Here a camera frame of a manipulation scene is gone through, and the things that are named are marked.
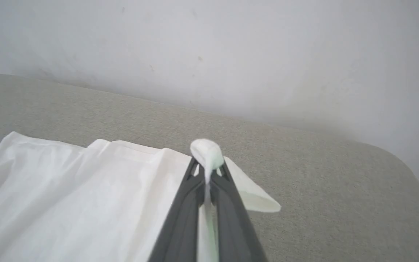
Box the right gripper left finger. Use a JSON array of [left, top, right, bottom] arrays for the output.
[[148, 156, 210, 262]]

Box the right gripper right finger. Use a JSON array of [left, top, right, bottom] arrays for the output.
[[209, 160, 268, 262]]

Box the white garment with grey stitching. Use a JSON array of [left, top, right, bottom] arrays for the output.
[[0, 132, 282, 262]]

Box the grey-green fabric sofa cushion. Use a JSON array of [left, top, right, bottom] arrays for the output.
[[0, 74, 419, 262]]

